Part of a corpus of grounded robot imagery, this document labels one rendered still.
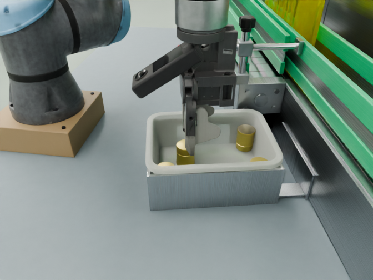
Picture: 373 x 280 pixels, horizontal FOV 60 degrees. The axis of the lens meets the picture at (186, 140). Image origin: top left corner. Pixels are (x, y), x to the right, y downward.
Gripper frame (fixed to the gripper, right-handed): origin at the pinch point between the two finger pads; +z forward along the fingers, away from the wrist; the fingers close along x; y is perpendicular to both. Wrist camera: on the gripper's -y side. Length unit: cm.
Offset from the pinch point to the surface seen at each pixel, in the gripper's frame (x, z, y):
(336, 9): 37, -13, 42
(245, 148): 2.5, 4.5, 11.8
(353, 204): -19.5, -2.3, 20.4
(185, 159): -1.4, 3.4, -0.3
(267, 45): 9.9, -13.3, 15.9
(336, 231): -18.5, 4.5, 20.4
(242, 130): 5.7, 2.5, 11.9
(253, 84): 9.5, -5.8, 14.0
